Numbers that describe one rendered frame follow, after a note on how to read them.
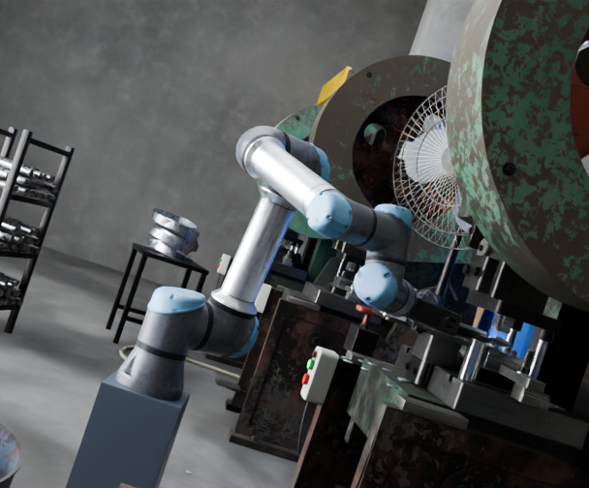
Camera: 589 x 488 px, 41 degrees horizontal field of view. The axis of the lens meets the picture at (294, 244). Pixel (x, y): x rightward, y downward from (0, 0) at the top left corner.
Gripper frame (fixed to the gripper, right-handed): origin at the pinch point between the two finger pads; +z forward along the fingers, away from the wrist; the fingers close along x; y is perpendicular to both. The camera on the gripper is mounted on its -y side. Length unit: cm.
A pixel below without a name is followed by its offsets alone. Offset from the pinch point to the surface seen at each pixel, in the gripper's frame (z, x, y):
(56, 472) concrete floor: 21, 78, 98
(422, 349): 8.0, 7.1, 2.8
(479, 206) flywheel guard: -27.5, -20.4, -9.4
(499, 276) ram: 8.1, -14.1, -7.9
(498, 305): 7.7, -7.8, -10.0
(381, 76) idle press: 103, -89, 88
